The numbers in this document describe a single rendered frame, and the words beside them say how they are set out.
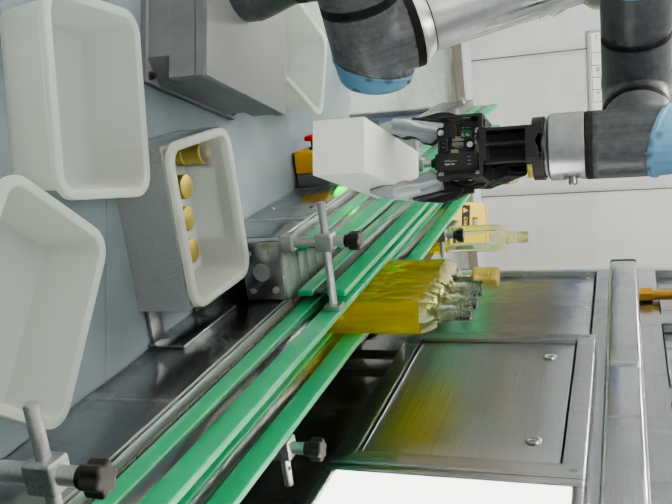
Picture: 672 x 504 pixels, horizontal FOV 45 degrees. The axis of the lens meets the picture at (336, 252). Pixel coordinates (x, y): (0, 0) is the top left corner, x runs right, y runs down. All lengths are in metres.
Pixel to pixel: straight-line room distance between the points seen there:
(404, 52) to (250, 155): 0.38
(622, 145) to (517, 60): 6.22
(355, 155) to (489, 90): 6.30
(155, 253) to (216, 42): 0.30
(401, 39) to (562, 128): 0.37
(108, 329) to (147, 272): 0.09
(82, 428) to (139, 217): 0.29
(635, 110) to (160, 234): 0.59
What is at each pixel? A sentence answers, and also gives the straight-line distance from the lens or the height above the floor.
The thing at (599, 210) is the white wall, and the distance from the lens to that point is 7.27.
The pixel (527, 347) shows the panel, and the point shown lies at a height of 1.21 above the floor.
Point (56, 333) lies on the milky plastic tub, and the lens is 0.92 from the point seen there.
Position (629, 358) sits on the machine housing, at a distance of 1.42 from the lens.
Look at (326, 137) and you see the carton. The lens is 0.90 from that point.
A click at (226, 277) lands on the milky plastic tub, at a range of 1.17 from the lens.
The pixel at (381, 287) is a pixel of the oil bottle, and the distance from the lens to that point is 1.35.
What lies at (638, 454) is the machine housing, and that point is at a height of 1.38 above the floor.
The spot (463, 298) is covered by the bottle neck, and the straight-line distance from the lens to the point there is 1.32.
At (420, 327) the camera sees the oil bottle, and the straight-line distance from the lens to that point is 1.27.
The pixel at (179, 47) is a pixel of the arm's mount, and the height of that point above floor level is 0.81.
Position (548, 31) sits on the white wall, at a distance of 7.07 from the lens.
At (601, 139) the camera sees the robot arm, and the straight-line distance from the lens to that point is 0.90.
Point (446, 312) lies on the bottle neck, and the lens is 1.27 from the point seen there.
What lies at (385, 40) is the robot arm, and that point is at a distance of 1.19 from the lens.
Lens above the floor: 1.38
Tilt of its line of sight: 20 degrees down
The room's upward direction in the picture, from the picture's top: 88 degrees clockwise
